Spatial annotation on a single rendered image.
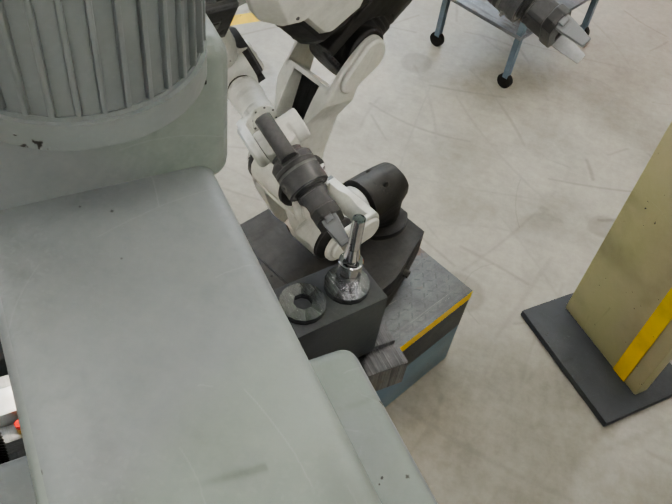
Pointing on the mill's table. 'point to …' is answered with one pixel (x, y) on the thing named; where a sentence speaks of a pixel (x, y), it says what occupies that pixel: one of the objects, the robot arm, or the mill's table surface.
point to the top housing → (13, 173)
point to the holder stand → (333, 313)
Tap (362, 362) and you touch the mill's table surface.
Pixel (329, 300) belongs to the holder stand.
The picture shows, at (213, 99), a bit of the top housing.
